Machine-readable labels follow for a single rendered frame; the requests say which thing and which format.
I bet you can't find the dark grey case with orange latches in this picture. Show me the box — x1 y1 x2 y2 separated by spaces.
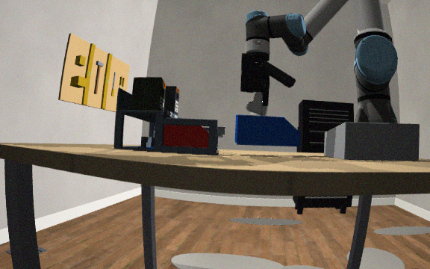
164 86 179 115

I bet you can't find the grey metal shelf rack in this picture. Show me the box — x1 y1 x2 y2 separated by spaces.
114 88 225 155

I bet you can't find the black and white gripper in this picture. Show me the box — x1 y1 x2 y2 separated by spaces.
240 52 269 116

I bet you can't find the blue bin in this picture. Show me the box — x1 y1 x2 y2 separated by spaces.
235 115 299 146

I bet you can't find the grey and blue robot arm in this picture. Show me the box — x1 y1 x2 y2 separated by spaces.
246 0 398 123

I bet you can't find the olive green case with orange latches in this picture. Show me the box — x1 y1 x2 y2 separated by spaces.
131 77 166 111

